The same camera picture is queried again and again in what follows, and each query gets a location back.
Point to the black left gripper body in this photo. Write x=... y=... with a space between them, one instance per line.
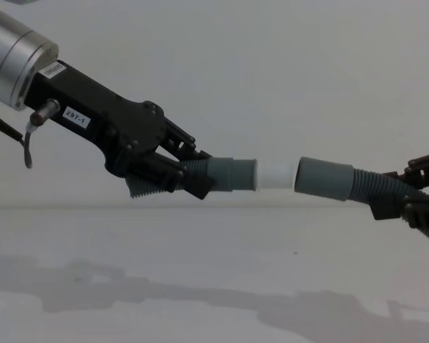
x=103 y=118

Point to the white plastic tube connector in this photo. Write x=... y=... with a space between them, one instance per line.
x=275 y=176

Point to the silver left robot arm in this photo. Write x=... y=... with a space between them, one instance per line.
x=10 y=46

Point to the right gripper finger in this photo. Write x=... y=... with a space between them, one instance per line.
x=423 y=214
x=427 y=169

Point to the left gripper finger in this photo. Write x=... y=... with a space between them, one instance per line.
x=180 y=138
x=168 y=174

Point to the white table cloth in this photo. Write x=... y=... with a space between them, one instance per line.
x=186 y=271

